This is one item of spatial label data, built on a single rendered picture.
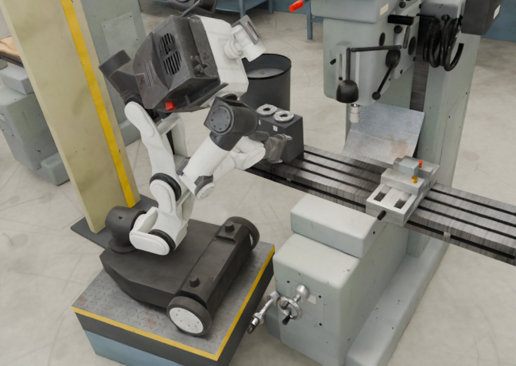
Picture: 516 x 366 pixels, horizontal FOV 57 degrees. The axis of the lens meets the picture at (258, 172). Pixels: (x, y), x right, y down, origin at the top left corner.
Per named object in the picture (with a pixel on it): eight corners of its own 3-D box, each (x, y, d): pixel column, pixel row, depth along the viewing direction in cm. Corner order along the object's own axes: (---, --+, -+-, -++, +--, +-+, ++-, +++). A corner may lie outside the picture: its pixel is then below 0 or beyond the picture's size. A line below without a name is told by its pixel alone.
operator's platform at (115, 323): (94, 354, 249) (70, 305, 225) (163, 262, 298) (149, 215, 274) (227, 404, 220) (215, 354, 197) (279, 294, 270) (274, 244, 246)
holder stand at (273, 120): (287, 163, 212) (285, 125, 201) (252, 148, 225) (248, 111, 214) (304, 151, 219) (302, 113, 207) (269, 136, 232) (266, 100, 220)
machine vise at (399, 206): (402, 228, 173) (405, 206, 166) (365, 214, 181) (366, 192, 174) (438, 179, 194) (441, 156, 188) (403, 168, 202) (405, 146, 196)
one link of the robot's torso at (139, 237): (132, 250, 221) (125, 229, 213) (155, 222, 235) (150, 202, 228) (170, 260, 213) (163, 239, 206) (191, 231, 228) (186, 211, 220)
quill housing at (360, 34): (371, 110, 168) (376, 21, 149) (319, 98, 178) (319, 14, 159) (392, 88, 180) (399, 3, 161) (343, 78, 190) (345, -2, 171)
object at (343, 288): (337, 377, 213) (339, 289, 178) (278, 343, 229) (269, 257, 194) (405, 262, 264) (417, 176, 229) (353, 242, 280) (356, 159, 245)
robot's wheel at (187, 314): (170, 328, 210) (161, 299, 198) (176, 319, 213) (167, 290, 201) (210, 341, 202) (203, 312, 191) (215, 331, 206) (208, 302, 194)
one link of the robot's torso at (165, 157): (152, 204, 196) (114, 103, 171) (174, 179, 209) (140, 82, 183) (183, 208, 190) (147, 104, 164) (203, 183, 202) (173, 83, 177)
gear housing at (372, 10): (377, 25, 146) (379, -8, 140) (309, 16, 158) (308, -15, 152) (417, -5, 167) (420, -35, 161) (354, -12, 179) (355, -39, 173)
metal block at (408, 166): (412, 181, 181) (414, 169, 178) (398, 176, 185) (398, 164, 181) (418, 174, 184) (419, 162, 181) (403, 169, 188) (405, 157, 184)
